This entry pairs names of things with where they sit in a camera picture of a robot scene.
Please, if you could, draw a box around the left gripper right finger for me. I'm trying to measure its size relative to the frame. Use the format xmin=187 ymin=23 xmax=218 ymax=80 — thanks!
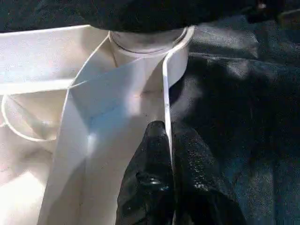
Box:
xmin=172 ymin=127 xmax=247 ymax=225

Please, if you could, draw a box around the white plastic table top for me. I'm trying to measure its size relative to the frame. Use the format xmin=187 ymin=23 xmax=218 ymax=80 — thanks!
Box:
xmin=0 ymin=24 xmax=195 ymax=225

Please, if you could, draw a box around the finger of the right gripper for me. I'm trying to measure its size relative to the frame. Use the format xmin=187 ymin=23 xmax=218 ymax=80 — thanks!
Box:
xmin=77 ymin=0 xmax=247 ymax=33

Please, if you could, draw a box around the black mat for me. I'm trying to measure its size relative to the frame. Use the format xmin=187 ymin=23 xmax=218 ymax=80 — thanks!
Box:
xmin=0 ymin=0 xmax=300 ymax=225

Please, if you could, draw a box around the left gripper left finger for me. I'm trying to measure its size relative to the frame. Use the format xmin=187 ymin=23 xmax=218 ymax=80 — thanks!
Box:
xmin=116 ymin=121 xmax=175 ymax=225

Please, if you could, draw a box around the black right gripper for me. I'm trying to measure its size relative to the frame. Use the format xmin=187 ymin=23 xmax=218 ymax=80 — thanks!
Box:
xmin=246 ymin=0 xmax=300 ymax=23

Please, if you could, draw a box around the white plastic table leg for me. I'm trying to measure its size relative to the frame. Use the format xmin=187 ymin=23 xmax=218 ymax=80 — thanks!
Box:
xmin=110 ymin=25 xmax=188 ymax=53

